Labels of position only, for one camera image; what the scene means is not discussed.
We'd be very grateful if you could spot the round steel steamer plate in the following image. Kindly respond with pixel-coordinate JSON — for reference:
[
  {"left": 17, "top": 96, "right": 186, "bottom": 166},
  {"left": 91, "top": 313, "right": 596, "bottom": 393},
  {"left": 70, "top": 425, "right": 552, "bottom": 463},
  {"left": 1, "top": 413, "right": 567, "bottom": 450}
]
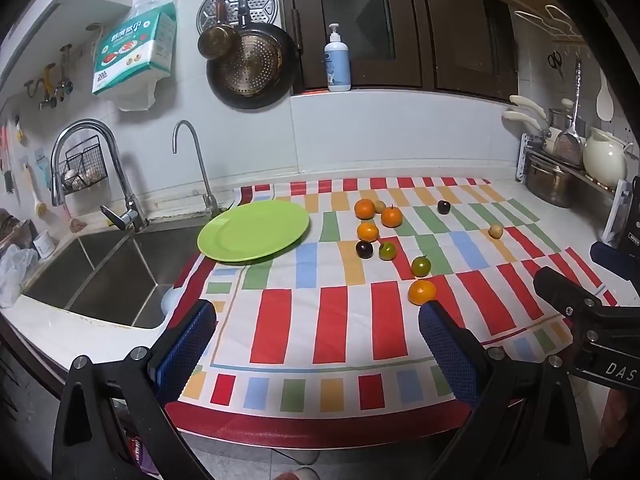
[{"left": 196, "top": 0, "right": 277, "bottom": 36}]

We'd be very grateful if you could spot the black frying pan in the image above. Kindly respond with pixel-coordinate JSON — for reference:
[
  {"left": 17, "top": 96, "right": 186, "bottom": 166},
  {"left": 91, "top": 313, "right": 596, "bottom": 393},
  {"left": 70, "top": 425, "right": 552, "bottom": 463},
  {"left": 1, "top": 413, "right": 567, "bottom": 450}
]
[{"left": 206, "top": 0, "right": 297, "bottom": 111}]

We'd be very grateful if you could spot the metal wall hook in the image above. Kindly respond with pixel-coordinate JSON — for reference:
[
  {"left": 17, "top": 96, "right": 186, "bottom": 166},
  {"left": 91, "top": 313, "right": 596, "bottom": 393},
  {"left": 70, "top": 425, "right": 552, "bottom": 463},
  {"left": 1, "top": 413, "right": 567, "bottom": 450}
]
[{"left": 55, "top": 45, "right": 76, "bottom": 101}]

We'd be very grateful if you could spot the white rice paddle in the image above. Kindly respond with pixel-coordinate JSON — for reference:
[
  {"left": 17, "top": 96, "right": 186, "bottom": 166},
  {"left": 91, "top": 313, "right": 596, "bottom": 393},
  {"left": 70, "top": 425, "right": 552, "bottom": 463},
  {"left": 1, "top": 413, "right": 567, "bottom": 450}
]
[{"left": 596, "top": 72, "right": 615, "bottom": 122}]

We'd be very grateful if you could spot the cream ceramic pitcher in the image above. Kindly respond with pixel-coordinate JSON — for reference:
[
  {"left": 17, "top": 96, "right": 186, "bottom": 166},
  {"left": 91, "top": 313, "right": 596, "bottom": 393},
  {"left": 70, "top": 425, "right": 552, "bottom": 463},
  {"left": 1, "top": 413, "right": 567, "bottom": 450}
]
[{"left": 582, "top": 127, "right": 633, "bottom": 191}]

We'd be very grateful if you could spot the cream handled knife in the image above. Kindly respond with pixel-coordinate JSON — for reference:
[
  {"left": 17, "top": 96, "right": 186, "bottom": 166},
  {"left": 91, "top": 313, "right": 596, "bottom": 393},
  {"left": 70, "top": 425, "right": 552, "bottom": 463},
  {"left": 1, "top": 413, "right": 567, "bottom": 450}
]
[
  {"left": 502, "top": 110, "right": 544, "bottom": 134},
  {"left": 509, "top": 95, "right": 549, "bottom": 117}
]

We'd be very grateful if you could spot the striped colourful table mat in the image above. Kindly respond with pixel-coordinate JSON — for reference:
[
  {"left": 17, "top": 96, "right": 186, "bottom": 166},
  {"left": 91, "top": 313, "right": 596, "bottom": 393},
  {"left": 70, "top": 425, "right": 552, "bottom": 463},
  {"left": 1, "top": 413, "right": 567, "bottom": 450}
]
[{"left": 162, "top": 176, "right": 618, "bottom": 450}]

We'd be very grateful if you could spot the yellow wall hook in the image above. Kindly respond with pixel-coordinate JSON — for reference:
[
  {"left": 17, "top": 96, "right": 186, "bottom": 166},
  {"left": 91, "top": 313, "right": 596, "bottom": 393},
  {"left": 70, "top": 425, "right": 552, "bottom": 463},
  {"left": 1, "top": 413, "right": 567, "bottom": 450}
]
[{"left": 25, "top": 62, "right": 58, "bottom": 111}]

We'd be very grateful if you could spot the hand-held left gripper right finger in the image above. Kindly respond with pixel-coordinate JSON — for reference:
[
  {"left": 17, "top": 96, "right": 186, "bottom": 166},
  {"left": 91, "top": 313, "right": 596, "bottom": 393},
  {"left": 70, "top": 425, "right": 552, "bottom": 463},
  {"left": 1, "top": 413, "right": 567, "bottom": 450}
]
[{"left": 418, "top": 301, "right": 596, "bottom": 480}]

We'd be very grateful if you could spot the white pump soap bottle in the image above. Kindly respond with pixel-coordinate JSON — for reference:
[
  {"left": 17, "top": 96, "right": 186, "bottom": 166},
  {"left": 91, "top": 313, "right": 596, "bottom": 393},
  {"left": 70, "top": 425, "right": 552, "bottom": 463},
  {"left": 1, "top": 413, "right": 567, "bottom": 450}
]
[{"left": 323, "top": 23, "right": 352, "bottom": 93}]

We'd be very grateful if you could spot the white wire hanger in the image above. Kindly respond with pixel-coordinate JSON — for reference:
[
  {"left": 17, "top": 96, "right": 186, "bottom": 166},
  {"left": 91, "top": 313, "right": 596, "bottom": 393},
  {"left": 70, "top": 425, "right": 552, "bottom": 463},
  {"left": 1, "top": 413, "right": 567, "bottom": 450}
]
[{"left": 515, "top": 5, "right": 586, "bottom": 41}]

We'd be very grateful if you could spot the white bowl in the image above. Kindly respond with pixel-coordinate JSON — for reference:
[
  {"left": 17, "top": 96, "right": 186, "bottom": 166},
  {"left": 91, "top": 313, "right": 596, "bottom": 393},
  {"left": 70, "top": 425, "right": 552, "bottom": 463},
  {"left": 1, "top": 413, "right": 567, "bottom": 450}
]
[{"left": 160, "top": 284, "right": 183, "bottom": 313}]

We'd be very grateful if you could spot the dark wooden cabinet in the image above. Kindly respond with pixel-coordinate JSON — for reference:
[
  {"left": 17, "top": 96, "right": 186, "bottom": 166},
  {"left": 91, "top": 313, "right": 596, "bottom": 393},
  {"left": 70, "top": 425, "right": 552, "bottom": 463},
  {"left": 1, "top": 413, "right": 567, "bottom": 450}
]
[{"left": 275, "top": 0, "right": 521, "bottom": 103}]

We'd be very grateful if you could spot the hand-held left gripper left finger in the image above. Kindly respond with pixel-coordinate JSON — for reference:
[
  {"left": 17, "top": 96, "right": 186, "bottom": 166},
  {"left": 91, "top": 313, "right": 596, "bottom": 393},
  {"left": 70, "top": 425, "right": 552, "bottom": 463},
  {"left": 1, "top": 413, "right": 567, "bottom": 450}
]
[{"left": 52, "top": 299, "right": 218, "bottom": 480}]

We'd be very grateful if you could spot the small brass pot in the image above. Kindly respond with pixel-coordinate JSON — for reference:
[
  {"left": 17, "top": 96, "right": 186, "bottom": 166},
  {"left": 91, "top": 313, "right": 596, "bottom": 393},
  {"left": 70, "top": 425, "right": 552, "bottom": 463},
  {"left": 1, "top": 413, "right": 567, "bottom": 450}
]
[{"left": 196, "top": 0, "right": 241, "bottom": 61}]

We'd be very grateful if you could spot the steel dish rack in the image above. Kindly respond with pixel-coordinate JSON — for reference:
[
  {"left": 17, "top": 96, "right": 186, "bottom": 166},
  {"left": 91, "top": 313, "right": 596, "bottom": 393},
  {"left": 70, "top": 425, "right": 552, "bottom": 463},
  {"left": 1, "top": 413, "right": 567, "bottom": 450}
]
[{"left": 517, "top": 132, "right": 633, "bottom": 246}]

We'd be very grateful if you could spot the black wire basket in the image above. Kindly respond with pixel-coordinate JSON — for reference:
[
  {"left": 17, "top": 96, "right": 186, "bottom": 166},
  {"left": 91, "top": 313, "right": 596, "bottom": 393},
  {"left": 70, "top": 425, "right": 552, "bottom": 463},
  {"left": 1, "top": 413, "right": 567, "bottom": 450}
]
[{"left": 59, "top": 136, "right": 109, "bottom": 195}]

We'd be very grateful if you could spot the stainless steel sink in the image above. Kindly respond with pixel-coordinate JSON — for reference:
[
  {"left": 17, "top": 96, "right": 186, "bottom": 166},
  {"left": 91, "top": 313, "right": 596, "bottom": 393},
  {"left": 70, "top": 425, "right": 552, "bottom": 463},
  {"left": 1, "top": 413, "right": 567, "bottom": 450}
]
[{"left": 20, "top": 222, "right": 211, "bottom": 331}]

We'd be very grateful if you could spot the dish brush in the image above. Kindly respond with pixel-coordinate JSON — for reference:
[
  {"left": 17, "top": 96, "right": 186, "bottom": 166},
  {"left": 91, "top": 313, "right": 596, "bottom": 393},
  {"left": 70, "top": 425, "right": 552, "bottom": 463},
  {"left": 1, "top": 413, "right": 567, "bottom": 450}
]
[{"left": 22, "top": 157, "right": 51, "bottom": 218}]

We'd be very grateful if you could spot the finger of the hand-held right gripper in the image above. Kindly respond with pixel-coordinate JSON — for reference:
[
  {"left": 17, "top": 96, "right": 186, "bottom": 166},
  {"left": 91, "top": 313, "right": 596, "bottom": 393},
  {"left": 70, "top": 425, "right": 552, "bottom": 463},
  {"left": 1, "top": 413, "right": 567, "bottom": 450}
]
[
  {"left": 533, "top": 266, "right": 605, "bottom": 319},
  {"left": 589, "top": 241, "right": 640, "bottom": 307}
]

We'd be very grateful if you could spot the tall chrome faucet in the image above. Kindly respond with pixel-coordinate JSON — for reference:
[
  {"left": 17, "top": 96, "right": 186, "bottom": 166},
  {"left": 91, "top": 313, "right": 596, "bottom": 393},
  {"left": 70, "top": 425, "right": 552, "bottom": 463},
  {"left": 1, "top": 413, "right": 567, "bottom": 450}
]
[{"left": 50, "top": 119, "right": 151, "bottom": 233}]

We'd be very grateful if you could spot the steel utensil holder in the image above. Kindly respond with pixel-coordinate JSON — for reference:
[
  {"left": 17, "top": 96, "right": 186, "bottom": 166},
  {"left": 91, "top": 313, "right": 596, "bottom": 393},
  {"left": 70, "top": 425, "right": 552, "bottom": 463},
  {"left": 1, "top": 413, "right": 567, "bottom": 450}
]
[{"left": 547, "top": 107, "right": 576, "bottom": 133}]

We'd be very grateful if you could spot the green plate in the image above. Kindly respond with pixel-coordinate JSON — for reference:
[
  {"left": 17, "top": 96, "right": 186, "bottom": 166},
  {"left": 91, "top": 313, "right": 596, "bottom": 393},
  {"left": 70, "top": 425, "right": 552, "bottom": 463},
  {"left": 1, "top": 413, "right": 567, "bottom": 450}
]
[{"left": 197, "top": 201, "right": 311, "bottom": 263}]

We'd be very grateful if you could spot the steel cooking pot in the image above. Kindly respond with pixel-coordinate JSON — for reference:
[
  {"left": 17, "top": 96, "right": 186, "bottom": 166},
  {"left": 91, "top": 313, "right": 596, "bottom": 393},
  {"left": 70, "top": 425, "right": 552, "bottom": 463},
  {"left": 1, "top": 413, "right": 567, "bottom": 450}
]
[{"left": 525, "top": 152, "right": 576, "bottom": 209}]

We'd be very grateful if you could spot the paper towel pack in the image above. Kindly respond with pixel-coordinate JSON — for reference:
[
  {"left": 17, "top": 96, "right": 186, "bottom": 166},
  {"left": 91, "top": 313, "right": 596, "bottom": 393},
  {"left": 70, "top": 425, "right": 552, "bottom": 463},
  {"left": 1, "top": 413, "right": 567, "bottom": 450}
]
[{"left": 91, "top": 0, "right": 180, "bottom": 112}]

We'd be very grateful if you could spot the slim gooseneck faucet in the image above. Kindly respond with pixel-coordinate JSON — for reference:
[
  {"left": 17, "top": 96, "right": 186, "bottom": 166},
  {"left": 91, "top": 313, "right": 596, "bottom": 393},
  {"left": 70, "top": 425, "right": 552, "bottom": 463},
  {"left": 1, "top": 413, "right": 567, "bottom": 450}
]
[{"left": 172, "top": 120, "right": 221, "bottom": 217}]

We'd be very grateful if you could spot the perforated metal strainer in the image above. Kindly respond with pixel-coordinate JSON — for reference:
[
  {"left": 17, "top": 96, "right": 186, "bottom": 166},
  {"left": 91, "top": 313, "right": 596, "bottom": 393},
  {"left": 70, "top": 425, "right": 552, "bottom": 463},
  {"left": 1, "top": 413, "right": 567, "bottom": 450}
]
[{"left": 220, "top": 32, "right": 283, "bottom": 96}]

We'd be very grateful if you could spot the small white cup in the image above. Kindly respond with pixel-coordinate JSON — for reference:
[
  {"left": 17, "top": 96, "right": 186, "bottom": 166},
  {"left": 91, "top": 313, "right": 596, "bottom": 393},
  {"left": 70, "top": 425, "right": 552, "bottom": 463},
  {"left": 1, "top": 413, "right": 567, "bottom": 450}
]
[{"left": 32, "top": 230, "right": 57, "bottom": 260}]

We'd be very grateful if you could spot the clear plastic bag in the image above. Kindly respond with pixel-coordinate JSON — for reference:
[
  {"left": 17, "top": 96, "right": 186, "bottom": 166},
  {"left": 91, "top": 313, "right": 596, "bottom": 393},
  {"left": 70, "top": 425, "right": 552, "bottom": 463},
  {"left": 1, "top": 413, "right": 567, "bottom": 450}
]
[{"left": 0, "top": 245, "right": 38, "bottom": 308}]

